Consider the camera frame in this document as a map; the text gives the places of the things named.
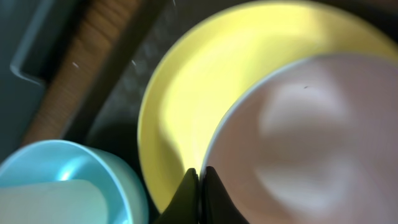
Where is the white cup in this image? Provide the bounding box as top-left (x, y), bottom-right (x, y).
top-left (1, 180), bottom-right (108, 224)

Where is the grey dishwasher rack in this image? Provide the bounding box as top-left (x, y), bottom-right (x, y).
top-left (1, 0), bottom-right (89, 159)

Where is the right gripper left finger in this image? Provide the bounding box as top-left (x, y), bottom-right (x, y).
top-left (154, 168), bottom-right (199, 224)

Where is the light blue bowl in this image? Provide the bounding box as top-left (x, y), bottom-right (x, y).
top-left (1, 140), bottom-right (149, 224)

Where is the pink bowl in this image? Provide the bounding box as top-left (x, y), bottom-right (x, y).
top-left (203, 54), bottom-right (397, 223)

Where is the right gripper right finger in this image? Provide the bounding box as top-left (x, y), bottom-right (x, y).
top-left (199, 166), bottom-right (249, 224)

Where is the brown serving tray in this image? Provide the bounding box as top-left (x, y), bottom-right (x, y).
top-left (63, 0), bottom-right (240, 175)

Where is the yellow plate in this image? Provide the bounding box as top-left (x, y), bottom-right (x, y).
top-left (137, 1), bottom-right (397, 212)

